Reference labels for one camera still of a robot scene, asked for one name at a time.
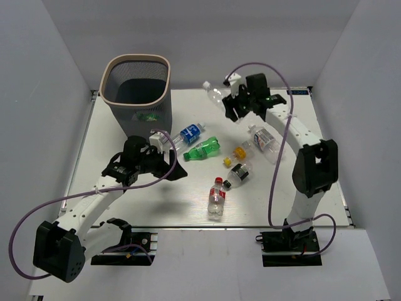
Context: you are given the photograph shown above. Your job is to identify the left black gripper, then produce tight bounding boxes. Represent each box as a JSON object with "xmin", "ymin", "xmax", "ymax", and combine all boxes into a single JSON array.
[{"xmin": 136, "ymin": 146, "xmax": 188, "ymax": 181}]

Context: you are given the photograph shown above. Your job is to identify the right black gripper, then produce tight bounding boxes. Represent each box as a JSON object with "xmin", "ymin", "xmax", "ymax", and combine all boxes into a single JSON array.
[{"xmin": 222, "ymin": 84, "xmax": 255, "ymax": 123}]

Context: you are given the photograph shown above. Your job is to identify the large clear plastic bottle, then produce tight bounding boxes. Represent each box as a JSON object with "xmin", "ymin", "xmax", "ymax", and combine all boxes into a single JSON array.
[{"xmin": 202, "ymin": 81, "xmax": 231, "ymax": 117}]

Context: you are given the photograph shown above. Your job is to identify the blue label plastic bottle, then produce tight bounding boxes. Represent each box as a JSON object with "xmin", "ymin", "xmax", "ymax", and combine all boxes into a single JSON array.
[{"xmin": 172, "ymin": 122, "xmax": 206, "ymax": 154}]

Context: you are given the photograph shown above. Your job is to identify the green plastic bottle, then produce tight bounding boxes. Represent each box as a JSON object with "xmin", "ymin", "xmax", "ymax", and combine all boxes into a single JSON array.
[{"xmin": 183, "ymin": 136, "xmax": 221, "ymax": 161}]

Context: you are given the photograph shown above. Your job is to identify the red cap clear bottle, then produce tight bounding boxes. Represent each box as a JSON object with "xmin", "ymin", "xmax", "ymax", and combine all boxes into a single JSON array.
[{"xmin": 207, "ymin": 177, "xmax": 226, "ymax": 221}]

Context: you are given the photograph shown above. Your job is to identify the white label clear bottle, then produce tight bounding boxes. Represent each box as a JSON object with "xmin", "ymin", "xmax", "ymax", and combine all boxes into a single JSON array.
[{"xmin": 248, "ymin": 125, "xmax": 281, "ymax": 164}]

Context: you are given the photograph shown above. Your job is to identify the yellow cap small bottle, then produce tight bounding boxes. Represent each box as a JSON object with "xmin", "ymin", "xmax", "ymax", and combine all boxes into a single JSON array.
[{"xmin": 223, "ymin": 140, "xmax": 254, "ymax": 167}]

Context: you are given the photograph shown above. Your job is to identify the black label black cap bottle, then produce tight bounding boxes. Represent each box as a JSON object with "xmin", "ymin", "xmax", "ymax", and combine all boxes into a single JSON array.
[{"xmin": 222, "ymin": 162, "xmax": 253, "ymax": 190}]

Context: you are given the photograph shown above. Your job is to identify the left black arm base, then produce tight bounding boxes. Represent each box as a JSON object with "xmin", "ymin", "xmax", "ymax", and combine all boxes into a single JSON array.
[{"xmin": 90, "ymin": 230, "xmax": 158, "ymax": 267}]

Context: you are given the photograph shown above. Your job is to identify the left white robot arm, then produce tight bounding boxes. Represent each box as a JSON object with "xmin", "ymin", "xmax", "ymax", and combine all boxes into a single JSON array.
[{"xmin": 33, "ymin": 135, "xmax": 188, "ymax": 283}]

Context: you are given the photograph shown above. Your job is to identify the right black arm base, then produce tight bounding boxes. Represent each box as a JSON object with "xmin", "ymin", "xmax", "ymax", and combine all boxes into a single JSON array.
[{"xmin": 255, "ymin": 227, "xmax": 322, "ymax": 267}]

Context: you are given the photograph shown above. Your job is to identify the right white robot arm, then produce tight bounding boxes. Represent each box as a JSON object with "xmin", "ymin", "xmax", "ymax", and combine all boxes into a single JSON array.
[{"xmin": 222, "ymin": 73, "xmax": 338, "ymax": 250}]

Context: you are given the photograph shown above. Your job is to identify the grey mesh waste bin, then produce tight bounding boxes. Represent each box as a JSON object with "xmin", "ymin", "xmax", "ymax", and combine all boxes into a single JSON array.
[{"xmin": 99, "ymin": 54, "xmax": 172, "ymax": 139}]

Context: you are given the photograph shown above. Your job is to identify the blue table label sticker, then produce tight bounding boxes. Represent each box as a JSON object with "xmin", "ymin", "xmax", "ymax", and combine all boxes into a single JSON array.
[{"xmin": 287, "ymin": 90, "xmax": 310, "ymax": 95}]

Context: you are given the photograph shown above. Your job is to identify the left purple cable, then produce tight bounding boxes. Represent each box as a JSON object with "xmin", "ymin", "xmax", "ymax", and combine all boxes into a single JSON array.
[{"xmin": 8, "ymin": 129, "xmax": 178, "ymax": 280}]

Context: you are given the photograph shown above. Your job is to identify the purple cable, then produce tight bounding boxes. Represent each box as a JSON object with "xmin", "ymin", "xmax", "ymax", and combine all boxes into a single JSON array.
[
  {"xmin": 226, "ymin": 62, "xmax": 338, "ymax": 256},
  {"xmin": 8, "ymin": 129, "xmax": 178, "ymax": 280}
]

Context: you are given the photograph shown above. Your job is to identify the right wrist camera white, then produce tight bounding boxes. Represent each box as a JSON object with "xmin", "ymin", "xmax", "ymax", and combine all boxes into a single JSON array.
[{"xmin": 223, "ymin": 72, "xmax": 243, "ymax": 97}]

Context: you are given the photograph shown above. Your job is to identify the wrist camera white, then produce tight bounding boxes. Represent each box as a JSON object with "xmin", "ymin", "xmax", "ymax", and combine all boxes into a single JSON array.
[
  {"xmin": 149, "ymin": 132, "xmax": 172, "ymax": 154},
  {"xmin": 223, "ymin": 72, "xmax": 243, "ymax": 97}
]

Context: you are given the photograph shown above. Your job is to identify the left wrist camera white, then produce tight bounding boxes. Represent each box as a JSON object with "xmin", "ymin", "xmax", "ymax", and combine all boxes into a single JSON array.
[{"xmin": 149, "ymin": 132, "xmax": 172, "ymax": 154}]

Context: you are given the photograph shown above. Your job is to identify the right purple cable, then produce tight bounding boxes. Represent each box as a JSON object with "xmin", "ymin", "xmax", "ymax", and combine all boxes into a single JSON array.
[{"xmin": 226, "ymin": 62, "xmax": 338, "ymax": 256}]

